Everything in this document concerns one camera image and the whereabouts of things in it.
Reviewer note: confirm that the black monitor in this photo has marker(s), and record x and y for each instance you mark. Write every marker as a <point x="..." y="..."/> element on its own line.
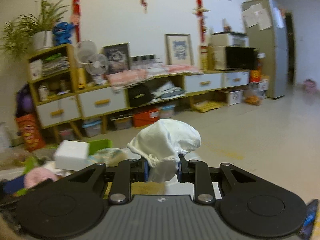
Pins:
<point x="241" y="58"/>

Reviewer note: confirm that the purple ball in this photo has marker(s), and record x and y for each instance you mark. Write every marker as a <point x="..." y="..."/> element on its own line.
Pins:
<point x="27" y="104"/>

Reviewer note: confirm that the black bag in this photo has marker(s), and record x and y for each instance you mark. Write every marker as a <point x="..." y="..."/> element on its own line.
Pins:
<point x="139" y="95"/>

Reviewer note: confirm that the wooden shelf cabinet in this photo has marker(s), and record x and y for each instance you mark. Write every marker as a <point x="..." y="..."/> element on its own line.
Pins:
<point x="55" y="96"/>

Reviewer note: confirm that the pink checked cloth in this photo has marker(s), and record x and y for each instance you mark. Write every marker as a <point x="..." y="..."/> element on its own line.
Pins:
<point x="132" y="77"/>

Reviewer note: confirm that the stack of papers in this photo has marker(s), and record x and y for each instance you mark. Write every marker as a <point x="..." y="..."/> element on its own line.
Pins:
<point x="57" y="65"/>

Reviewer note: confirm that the white foam block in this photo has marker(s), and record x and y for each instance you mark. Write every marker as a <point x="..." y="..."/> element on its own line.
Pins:
<point x="71" y="155"/>

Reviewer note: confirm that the orange cartoon bucket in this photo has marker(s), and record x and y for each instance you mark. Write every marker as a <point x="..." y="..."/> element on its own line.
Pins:
<point x="30" y="131"/>

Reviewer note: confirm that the white printer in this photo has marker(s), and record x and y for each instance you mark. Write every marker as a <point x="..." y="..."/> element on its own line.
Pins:
<point x="230" y="39"/>

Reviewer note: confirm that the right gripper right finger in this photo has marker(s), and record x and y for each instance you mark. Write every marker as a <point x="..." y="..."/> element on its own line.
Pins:
<point x="196" y="172"/>

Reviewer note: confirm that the grey refrigerator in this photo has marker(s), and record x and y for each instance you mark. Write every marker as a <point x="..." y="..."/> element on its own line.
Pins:
<point x="266" y="30"/>

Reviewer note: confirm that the green plastic bin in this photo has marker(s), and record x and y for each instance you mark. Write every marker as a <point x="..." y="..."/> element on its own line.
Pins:
<point x="48" y="162"/>

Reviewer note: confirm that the white sock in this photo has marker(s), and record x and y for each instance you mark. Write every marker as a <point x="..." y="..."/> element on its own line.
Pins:
<point x="161" y="144"/>

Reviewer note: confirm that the clear storage box blue lid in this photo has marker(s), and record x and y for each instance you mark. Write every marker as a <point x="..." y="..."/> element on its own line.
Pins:
<point x="92" y="127"/>

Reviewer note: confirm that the small white fan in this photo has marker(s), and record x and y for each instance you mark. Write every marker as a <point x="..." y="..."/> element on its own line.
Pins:
<point x="97" y="67"/>

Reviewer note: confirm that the pink plush towel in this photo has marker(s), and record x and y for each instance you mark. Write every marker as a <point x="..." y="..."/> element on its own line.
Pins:
<point x="38" y="175"/>

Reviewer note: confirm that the egg tray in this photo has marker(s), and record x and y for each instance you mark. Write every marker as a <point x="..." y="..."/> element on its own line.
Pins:
<point x="206" y="106"/>

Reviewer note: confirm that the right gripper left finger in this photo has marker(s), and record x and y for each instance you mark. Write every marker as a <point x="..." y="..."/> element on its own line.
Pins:
<point x="127" y="172"/>

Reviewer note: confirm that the long wooden tv cabinet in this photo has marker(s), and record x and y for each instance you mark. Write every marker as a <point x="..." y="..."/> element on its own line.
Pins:
<point x="98" y="102"/>

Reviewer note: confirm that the large white fan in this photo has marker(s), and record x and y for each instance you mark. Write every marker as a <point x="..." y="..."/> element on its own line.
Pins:
<point x="83" y="50"/>

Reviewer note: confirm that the potted green plant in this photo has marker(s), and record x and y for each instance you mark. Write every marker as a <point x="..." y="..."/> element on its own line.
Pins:
<point x="16" y="35"/>

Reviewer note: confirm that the framed cat picture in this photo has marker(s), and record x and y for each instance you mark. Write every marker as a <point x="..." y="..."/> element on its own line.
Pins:
<point x="118" y="58"/>

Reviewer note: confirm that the blue stitch plush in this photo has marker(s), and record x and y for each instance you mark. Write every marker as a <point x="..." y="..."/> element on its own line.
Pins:
<point x="62" y="33"/>

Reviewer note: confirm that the red hanging decoration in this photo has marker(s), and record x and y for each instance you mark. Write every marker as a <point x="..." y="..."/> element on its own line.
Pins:
<point x="199" y="12"/>

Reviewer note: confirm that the framed cartoon picture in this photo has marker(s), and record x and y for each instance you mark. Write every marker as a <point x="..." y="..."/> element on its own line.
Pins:
<point x="179" y="49"/>

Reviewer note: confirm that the white box on shelf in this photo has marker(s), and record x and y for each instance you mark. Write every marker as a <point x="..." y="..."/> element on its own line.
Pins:
<point x="36" y="69"/>

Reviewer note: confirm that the smartphone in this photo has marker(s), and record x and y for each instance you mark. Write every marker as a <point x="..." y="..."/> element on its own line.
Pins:
<point x="312" y="218"/>

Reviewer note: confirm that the orange box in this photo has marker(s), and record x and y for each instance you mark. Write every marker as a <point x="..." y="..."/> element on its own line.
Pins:
<point x="146" y="117"/>

